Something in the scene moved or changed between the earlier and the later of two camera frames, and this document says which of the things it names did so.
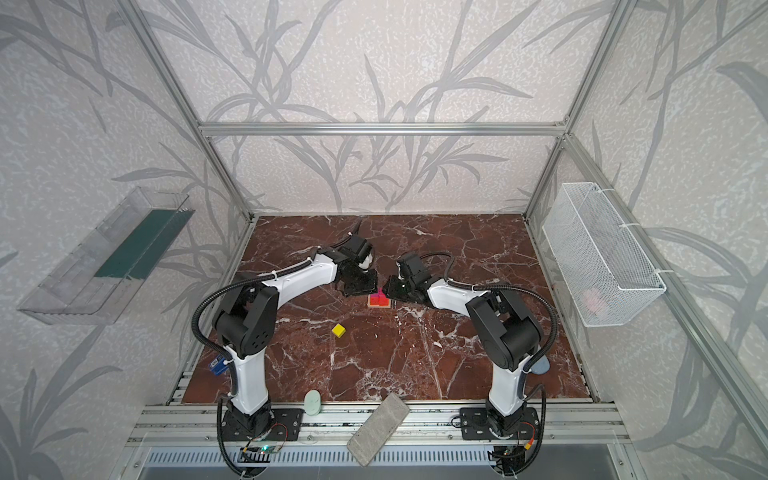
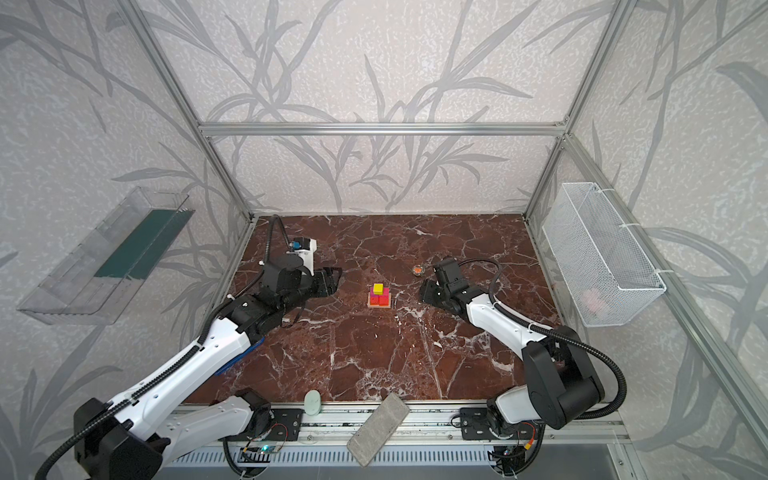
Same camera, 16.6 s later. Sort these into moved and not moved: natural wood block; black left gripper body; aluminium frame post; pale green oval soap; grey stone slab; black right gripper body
Moved: black left gripper body; black right gripper body
Not moved: pale green oval soap; natural wood block; grey stone slab; aluminium frame post
